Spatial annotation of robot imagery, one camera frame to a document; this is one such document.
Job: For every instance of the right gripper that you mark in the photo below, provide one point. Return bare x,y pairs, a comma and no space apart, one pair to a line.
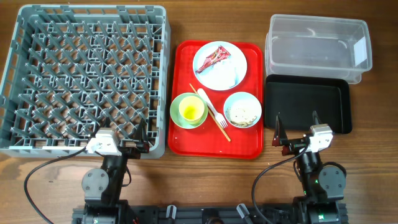
280,138

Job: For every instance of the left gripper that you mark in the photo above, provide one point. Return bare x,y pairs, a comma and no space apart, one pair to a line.
139,139

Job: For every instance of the green bowl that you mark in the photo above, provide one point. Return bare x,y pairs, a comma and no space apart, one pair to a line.
177,118

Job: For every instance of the rice and peanut shells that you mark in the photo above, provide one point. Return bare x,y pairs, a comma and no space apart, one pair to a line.
241,117

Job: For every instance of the light blue small bowl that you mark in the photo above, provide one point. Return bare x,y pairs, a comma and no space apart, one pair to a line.
243,100

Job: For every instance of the yellow cup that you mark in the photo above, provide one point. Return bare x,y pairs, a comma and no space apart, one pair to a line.
191,108

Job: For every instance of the white plastic fork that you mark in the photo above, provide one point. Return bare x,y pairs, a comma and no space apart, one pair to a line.
218,116

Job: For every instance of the light blue plate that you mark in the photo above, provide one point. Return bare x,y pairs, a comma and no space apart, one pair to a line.
206,77

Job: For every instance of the red snack wrapper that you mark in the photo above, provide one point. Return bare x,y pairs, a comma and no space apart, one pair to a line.
219,54

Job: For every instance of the white napkin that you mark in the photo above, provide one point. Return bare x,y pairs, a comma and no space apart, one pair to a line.
225,74

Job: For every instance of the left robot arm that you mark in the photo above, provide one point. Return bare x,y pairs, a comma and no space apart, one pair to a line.
102,187

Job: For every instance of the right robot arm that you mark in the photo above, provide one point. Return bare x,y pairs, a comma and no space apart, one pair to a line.
323,182

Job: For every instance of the grey dishwasher rack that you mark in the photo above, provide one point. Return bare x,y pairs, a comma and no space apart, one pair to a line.
72,67

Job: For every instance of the black tray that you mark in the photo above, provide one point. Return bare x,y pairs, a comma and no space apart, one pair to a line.
295,98

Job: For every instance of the clear plastic bin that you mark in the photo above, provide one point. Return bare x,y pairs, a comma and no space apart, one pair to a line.
314,46

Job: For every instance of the red plastic tray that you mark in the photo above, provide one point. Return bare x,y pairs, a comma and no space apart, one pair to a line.
207,139

